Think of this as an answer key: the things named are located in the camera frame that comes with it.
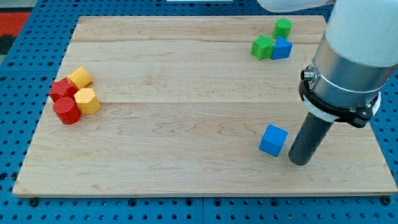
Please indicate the blue cube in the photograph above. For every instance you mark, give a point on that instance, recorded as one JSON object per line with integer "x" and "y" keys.
{"x": 273, "y": 140}

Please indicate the light wooden board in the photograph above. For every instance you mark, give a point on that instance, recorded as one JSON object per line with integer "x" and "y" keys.
{"x": 184, "y": 106}

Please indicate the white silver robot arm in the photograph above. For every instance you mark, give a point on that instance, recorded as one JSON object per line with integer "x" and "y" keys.
{"x": 355, "y": 57}

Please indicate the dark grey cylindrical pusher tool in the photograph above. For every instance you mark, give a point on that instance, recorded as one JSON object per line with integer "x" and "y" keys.
{"x": 310, "y": 135}

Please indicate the red cylinder block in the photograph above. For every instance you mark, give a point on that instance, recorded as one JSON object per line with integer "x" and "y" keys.
{"x": 67, "y": 110}

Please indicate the yellow hexagon block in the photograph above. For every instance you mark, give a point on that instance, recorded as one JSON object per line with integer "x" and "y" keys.
{"x": 87, "y": 101}

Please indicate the yellow cylinder block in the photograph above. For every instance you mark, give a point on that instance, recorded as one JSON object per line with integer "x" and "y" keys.
{"x": 80, "y": 78}

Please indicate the green star block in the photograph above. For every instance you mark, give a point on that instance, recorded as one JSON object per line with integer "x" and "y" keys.
{"x": 262, "y": 47}

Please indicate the green cylinder block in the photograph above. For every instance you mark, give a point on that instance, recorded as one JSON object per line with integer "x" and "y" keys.
{"x": 282, "y": 28}

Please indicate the red star block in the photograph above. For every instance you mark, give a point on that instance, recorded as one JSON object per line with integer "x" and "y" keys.
{"x": 62, "y": 89}

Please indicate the blue triangular block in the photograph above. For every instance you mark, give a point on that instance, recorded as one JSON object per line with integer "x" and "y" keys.
{"x": 282, "y": 48}

